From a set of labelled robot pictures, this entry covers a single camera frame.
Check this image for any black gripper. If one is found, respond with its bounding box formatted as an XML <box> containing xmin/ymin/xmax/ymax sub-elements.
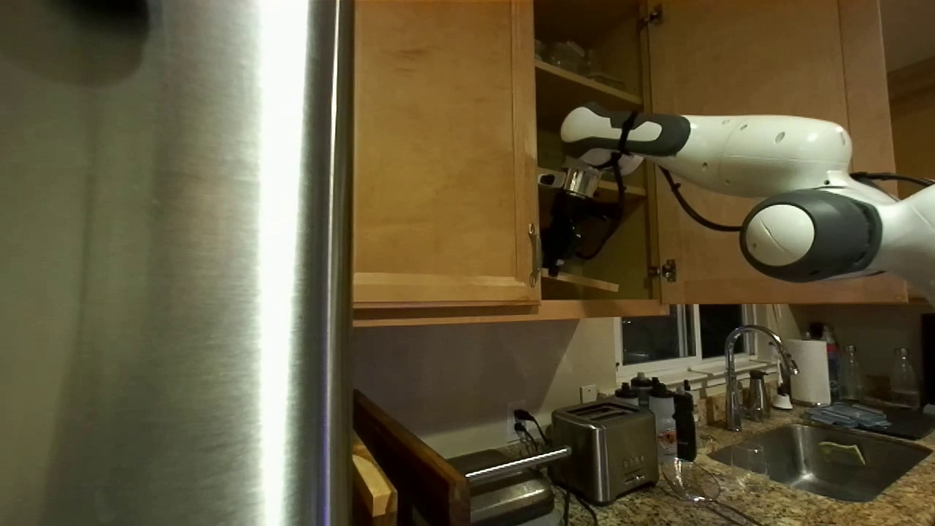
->
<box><xmin>540</xmin><ymin>191</ymin><xmax>619</xmax><ymax>275</ymax></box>

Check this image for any wooden cupboard door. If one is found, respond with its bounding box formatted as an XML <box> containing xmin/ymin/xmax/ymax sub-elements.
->
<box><xmin>645</xmin><ymin>0</ymin><xmax>914</xmax><ymax>307</ymax></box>
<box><xmin>350</xmin><ymin>0</ymin><xmax>540</xmax><ymax>312</ymax></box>

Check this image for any metal cupboard door hinge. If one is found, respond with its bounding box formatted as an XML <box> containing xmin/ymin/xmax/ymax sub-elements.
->
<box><xmin>651</xmin><ymin>253</ymin><xmax>682</xmax><ymax>288</ymax></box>
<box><xmin>635</xmin><ymin>4</ymin><xmax>670</xmax><ymax>31</ymax></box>

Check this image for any stainless steel refrigerator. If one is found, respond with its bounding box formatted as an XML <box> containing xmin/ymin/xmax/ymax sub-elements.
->
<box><xmin>0</xmin><ymin>0</ymin><xmax>356</xmax><ymax>526</ymax></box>

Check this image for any glass dish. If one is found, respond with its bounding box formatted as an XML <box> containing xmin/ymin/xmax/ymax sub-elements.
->
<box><xmin>539</xmin><ymin>37</ymin><xmax>590</xmax><ymax>72</ymax></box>

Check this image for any clear bottle black cap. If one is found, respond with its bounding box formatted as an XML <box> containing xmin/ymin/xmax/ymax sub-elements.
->
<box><xmin>619</xmin><ymin>372</ymin><xmax>682</xmax><ymax>462</ymax></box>

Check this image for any chrome kitchen faucet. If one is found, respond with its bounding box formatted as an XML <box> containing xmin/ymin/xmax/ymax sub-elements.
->
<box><xmin>723</xmin><ymin>321</ymin><xmax>805</xmax><ymax>433</ymax></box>

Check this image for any dark bottle black cap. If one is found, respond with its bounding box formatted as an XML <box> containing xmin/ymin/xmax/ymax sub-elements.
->
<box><xmin>672</xmin><ymin>381</ymin><xmax>701</xmax><ymax>465</ymax></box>

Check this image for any stainless steel toaster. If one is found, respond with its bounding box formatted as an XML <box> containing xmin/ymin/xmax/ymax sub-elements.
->
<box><xmin>546</xmin><ymin>401</ymin><xmax>663</xmax><ymax>508</ymax></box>

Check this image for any small soap dispenser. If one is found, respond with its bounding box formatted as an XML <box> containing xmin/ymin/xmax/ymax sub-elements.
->
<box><xmin>771</xmin><ymin>372</ymin><xmax>799</xmax><ymax>416</ymax></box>

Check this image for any white paper towel roll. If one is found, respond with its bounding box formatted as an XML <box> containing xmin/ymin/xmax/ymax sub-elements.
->
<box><xmin>790</xmin><ymin>332</ymin><xmax>835</xmax><ymax>410</ymax></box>

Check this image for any clear wine glass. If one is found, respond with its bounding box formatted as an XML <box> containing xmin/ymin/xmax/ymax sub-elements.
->
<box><xmin>660</xmin><ymin>454</ymin><xmax>713</xmax><ymax>512</ymax></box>

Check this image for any striped dark wooden cutting board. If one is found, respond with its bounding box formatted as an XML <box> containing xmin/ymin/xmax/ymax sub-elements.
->
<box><xmin>350</xmin><ymin>388</ymin><xmax>477</xmax><ymax>526</ymax></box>

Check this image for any clear glass bottle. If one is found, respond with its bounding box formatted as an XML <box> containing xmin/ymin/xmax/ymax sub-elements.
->
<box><xmin>835</xmin><ymin>338</ymin><xmax>864</xmax><ymax>404</ymax></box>
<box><xmin>889</xmin><ymin>341</ymin><xmax>923</xmax><ymax>410</ymax></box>

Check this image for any light wooden cutting board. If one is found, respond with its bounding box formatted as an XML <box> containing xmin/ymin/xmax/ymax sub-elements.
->
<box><xmin>350</xmin><ymin>433</ymin><xmax>401</xmax><ymax>526</ymax></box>

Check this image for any stainless steel sink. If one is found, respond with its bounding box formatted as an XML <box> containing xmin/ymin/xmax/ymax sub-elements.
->
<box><xmin>707</xmin><ymin>416</ymin><xmax>935</xmax><ymax>506</ymax></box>

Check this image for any blue grey dish mat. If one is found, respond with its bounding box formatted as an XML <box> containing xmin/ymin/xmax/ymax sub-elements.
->
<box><xmin>805</xmin><ymin>397</ymin><xmax>935</xmax><ymax>442</ymax></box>

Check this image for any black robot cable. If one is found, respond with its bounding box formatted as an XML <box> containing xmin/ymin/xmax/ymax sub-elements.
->
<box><xmin>612</xmin><ymin>107</ymin><xmax>935</xmax><ymax>237</ymax></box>

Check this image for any window with white frame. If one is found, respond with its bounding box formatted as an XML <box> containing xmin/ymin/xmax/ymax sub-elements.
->
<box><xmin>618</xmin><ymin>300</ymin><xmax>780</xmax><ymax>388</ymax></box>

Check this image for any wooden wall cupboard body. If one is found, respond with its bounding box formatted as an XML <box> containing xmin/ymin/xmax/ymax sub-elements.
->
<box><xmin>350</xmin><ymin>0</ymin><xmax>679</xmax><ymax>331</ymax></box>

